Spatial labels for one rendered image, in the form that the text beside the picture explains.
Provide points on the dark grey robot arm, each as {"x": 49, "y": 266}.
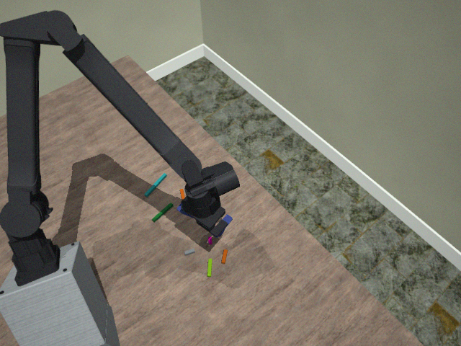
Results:
{"x": 35, "y": 256}

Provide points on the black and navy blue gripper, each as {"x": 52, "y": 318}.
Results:
{"x": 205, "y": 218}

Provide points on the turquoise rod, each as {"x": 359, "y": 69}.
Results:
{"x": 153, "y": 187}

